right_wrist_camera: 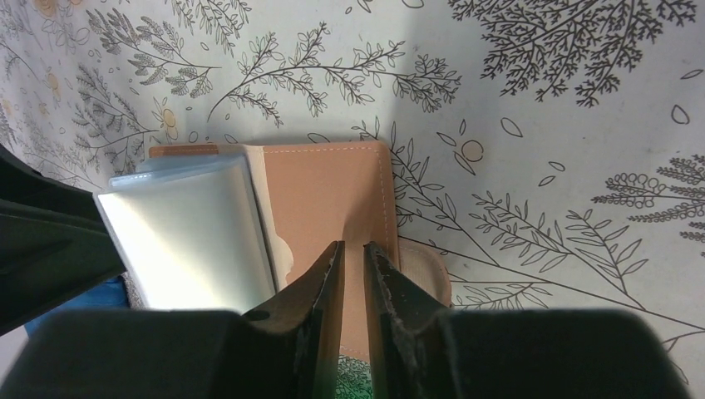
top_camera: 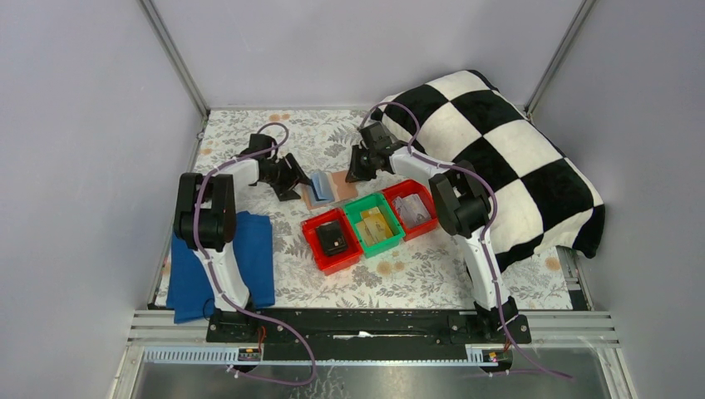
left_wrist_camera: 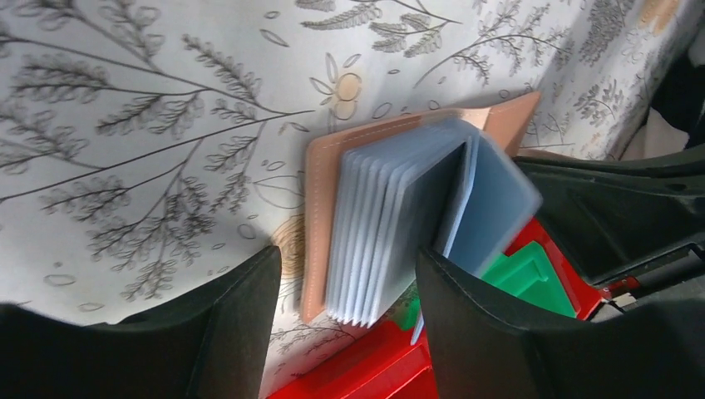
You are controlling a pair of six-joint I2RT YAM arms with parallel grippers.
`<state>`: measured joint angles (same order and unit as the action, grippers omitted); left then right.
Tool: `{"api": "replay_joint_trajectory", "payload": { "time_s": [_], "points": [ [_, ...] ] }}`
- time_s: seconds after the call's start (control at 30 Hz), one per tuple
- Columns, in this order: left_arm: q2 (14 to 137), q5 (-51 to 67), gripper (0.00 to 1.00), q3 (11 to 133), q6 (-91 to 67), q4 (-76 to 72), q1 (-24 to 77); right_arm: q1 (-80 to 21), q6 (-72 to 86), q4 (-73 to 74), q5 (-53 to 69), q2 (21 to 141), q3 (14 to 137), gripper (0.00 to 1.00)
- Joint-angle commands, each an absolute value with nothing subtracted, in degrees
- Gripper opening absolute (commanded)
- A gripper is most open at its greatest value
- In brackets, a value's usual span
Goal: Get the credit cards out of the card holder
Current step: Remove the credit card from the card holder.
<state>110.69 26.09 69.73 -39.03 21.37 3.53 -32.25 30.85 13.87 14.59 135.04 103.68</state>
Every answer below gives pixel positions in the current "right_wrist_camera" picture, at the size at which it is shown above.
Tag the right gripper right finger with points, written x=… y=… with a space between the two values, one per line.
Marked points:
x=420 y=348

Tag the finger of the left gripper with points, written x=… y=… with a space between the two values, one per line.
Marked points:
x=48 y=258
x=22 y=184

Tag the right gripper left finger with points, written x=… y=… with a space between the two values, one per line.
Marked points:
x=287 y=347

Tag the green plastic bin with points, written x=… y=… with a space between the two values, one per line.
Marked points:
x=354 y=379

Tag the blue folded cloth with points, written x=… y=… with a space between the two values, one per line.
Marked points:
x=110 y=294

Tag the floral patterned table mat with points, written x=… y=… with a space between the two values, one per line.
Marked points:
x=552 y=152

